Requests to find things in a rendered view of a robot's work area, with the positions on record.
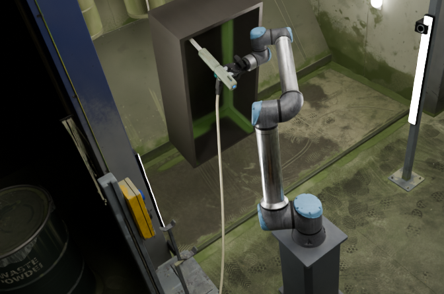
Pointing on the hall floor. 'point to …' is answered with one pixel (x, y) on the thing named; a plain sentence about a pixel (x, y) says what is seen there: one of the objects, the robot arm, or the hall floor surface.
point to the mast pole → (425, 77)
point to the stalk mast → (129, 232)
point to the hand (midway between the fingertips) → (219, 76)
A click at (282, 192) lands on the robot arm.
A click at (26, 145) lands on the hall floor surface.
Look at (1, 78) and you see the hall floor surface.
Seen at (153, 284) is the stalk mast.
